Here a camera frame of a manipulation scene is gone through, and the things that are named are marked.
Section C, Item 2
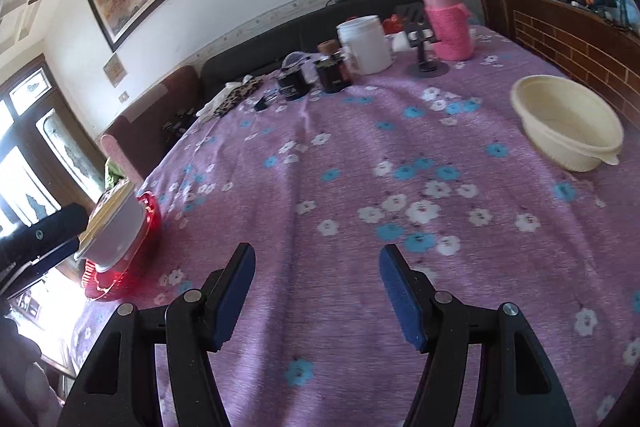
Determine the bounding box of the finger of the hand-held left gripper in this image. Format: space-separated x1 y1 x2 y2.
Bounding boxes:
0 240 81 298
0 202 89 265

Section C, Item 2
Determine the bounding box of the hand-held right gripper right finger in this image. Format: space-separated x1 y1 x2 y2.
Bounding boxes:
378 244 573 427

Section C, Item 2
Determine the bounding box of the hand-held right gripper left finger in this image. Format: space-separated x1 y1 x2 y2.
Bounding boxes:
57 243 257 427

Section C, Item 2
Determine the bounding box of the white bowl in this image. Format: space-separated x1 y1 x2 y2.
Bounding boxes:
75 194 147 274

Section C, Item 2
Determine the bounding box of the red plastic basket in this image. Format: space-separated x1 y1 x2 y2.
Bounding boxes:
81 190 162 304

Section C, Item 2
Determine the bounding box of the cream bowl with tab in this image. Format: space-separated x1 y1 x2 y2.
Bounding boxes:
510 75 625 172

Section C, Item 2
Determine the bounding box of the person's left forearm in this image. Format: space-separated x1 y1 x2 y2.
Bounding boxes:
0 307 58 427

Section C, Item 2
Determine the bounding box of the wooden glass door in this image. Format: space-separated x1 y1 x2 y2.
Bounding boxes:
0 54 103 233

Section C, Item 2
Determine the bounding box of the purple floral tablecloth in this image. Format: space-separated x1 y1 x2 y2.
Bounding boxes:
70 24 640 427

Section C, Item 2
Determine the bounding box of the leopard print cloth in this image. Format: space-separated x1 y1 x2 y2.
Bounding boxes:
197 76 266 120

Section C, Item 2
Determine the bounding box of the black jar with clear lid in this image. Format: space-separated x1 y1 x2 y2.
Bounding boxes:
276 52 312 102

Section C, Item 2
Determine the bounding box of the black phone stand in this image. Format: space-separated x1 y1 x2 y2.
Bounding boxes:
392 4 451 78

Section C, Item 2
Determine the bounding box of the dark glass jar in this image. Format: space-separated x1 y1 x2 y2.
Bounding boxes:
313 54 352 94

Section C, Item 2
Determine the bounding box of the dark sofa with brown armrest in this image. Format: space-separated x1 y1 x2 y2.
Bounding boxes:
100 0 436 180

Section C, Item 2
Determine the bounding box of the white plastic jar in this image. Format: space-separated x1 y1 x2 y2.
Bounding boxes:
336 15 395 75

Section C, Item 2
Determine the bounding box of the pink thermos with knit sleeve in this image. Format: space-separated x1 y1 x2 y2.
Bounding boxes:
419 0 476 62

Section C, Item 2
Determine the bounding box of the small wall plaque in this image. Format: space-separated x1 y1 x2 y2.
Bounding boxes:
103 56 126 88

